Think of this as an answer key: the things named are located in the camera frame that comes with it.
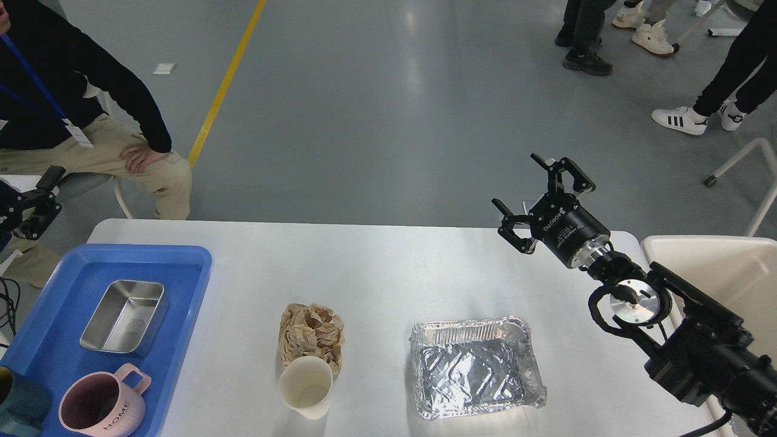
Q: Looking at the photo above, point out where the crumpled brown paper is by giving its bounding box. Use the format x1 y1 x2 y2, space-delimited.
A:
278 303 345 376

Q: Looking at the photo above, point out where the person in black shoes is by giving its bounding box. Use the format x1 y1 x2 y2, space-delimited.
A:
554 1 614 76

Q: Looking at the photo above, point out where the aluminium foil container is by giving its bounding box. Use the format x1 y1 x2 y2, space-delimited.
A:
409 316 547 420

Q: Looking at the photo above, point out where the person with striped sneakers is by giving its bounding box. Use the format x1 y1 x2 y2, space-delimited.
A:
650 1 776 135

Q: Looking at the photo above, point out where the teal cup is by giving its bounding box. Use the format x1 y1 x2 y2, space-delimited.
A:
1 366 51 436

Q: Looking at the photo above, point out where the white paper scrap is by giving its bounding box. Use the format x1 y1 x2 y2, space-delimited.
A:
152 62 177 75

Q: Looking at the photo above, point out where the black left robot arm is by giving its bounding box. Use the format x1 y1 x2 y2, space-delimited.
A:
1 166 66 249

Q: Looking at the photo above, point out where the person in black sweater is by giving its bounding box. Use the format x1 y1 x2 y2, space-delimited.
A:
0 0 194 289

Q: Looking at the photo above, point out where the beige plastic bin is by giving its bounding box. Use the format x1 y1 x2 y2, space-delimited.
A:
641 235 776 360

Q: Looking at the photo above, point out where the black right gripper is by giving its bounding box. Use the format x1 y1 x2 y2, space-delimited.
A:
492 153 611 269

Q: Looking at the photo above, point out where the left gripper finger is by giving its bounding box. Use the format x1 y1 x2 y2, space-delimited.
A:
12 166 66 240

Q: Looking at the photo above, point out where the stainless steel tray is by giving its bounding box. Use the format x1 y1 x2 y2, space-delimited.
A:
80 279 169 357

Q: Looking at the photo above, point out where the white paper cup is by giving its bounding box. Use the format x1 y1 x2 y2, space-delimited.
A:
279 355 334 419

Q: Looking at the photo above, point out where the small white side table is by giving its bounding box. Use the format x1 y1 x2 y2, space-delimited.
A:
1 175 41 192

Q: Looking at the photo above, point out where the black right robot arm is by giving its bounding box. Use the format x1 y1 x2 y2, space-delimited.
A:
493 153 776 436

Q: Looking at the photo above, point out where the white chair leg right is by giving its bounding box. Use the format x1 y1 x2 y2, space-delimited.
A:
702 137 776 237

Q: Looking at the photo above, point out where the white rolling chair frame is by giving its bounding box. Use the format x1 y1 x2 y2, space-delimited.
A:
672 1 763 53

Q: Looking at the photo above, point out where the pink mug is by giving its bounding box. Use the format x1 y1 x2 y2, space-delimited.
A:
58 363 152 436

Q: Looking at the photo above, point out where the blue plastic tray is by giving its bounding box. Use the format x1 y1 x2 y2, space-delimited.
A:
2 244 212 436

